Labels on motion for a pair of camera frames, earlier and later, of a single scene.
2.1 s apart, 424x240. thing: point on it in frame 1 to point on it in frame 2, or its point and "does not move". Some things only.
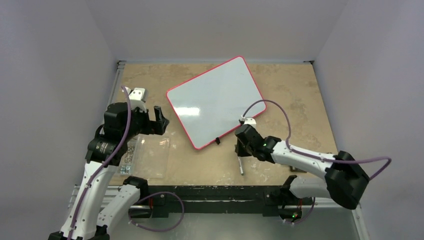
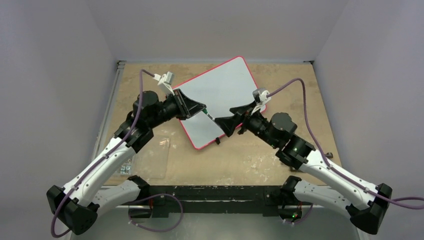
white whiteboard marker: (241, 167) to (210, 117)
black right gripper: (241, 145) to (244, 119)
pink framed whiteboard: (211, 104) does not move
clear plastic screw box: (147, 156) does not move
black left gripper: (157, 127) to (188, 107)
